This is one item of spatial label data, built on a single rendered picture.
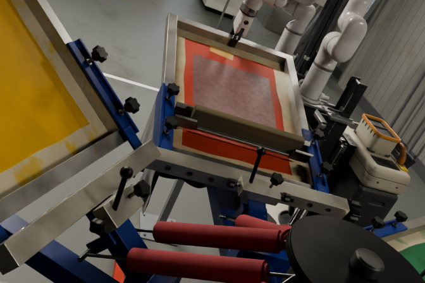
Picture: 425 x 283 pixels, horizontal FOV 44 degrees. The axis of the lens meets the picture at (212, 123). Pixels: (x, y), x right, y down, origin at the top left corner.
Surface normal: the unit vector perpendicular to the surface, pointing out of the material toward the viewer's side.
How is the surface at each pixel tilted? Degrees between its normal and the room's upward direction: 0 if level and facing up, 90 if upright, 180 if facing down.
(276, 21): 90
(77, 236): 0
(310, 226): 0
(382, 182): 90
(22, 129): 32
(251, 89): 15
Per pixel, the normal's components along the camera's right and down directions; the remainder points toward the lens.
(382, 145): 0.14, 0.54
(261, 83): 0.40, -0.67
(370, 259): 0.38, -0.83
